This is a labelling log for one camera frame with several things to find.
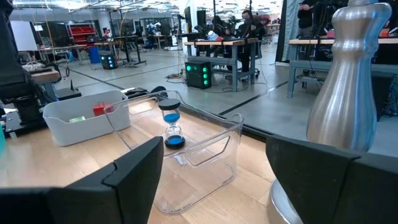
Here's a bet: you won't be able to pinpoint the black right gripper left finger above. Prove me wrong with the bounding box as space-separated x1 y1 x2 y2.
0 136 165 224

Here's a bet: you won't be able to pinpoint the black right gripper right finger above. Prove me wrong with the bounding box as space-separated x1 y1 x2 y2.
266 135 398 224

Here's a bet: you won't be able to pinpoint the red USB charger block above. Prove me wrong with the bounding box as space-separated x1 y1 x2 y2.
92 104 114 118

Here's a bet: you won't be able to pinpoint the light blue sand hourglass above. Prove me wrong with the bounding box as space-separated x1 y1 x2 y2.
157 98 187 149

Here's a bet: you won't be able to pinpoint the grey plastic bin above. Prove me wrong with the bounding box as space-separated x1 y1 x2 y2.
42 90 131 147

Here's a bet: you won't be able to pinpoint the teal plastic bin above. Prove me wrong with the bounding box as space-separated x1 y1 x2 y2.
0 124 7 159

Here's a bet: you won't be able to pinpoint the silver table lamp white shade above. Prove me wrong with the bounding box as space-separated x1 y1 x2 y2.
266 0 398 224

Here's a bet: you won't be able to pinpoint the black router box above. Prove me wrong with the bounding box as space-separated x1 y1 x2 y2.
54 79 82 101

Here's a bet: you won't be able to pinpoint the clear plastic bin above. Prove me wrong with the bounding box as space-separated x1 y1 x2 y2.
104 90 245 215

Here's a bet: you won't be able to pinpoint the computer tower green lights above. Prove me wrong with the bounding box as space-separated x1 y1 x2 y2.
185 60 212 90
99 52 118 70

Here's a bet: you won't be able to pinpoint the blue barrel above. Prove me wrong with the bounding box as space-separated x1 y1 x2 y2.
88 46 102 65

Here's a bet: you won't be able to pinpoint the wooden top workbench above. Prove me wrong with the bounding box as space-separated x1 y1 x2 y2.
184 37 261 93
287 29 398 99

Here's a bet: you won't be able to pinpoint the grey blue curtain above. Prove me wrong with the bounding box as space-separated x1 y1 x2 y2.
275 0 302 63

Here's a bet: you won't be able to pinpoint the red parts bin shelf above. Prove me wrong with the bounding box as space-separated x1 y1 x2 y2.
67 23 98 44

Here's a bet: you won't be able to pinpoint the whiteboard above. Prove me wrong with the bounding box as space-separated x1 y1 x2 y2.
10 20 39 52

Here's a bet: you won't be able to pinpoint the person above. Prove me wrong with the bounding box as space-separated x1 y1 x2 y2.
297 0 317 29
234 9 271 74

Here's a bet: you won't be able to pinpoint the black monitor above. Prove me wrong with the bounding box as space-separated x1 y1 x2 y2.
183 6 208 34

